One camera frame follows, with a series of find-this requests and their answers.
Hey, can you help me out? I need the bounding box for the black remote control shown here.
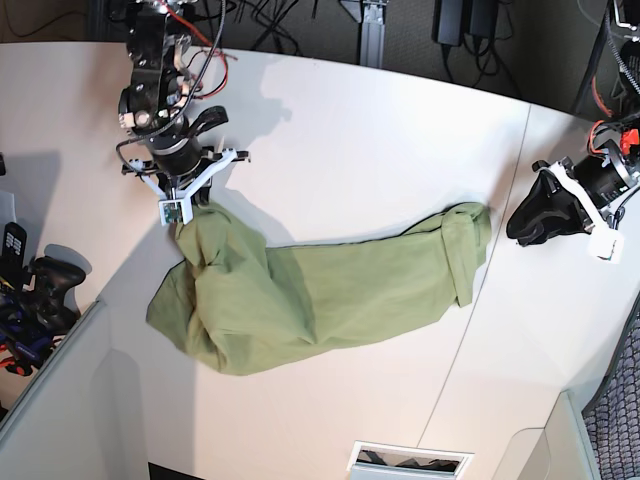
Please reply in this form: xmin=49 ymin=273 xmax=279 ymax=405
xmin=1 ymin=222 xmax=27 ymax=268

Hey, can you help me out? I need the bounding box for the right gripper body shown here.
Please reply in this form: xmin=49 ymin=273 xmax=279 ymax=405
xmin=121 ymin=134 xmax=250 ymax=200

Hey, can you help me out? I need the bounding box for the mesh office chair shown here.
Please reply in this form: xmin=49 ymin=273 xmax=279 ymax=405
xmin=582 ymin=320 xmax=639 ymax=479

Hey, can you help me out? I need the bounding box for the grey partition panel left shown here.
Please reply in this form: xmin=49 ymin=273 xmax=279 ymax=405
xmin=1 ymin=302 xmax=149 ymax=479

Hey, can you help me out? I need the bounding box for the green t-shirt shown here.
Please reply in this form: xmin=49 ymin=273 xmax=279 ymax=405
xmin=146 ymin=202 xmax=492 ymax=376

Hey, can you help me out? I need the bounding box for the aluminium table leg post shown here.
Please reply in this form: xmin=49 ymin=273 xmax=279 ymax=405
xmin=359 ymin=0 xmax=388 ymax=69

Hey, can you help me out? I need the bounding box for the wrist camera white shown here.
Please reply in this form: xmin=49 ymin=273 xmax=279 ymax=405
xmin=588 ymin=229 xmax=624 ymax=264
xmin=158 ymin=198 xmax=193 ymax=226

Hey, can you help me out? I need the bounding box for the black game controller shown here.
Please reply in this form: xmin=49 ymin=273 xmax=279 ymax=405
xmin=24 ymin=256 xmax=86 ymax=334

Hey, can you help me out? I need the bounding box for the blue orange tools pile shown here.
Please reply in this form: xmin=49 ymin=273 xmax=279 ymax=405
xmin=1 ymin=280 xmax=63 ymax=377

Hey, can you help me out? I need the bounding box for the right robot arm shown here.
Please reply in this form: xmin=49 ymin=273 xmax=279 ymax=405
xmin=115 ymin=1 xmax=250 ymax=225

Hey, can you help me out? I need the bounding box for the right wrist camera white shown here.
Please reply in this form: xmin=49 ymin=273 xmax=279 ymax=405
xmin=158 ymin=198 xmax=193 ymax=226

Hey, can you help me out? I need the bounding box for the black power adapter brick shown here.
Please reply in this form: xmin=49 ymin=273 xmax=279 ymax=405
xmin=432 ymin=0 xmax=465 ymax=47

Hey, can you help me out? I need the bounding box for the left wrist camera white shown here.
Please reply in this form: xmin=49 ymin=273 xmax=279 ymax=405
xmin=588 ymin=229 xmax=624 ymax=264

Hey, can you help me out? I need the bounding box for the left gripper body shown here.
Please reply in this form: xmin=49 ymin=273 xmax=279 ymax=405
xmin=532 ymin=142 xmax=639 ymax=232

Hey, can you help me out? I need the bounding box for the black cable bundle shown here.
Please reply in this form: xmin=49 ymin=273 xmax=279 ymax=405
xmin=439 ymin=19 xmax=524 ymax=101

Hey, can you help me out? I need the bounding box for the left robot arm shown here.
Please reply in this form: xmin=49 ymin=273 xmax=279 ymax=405
xmin=506 ymin=1 xmax=639 ymax=262

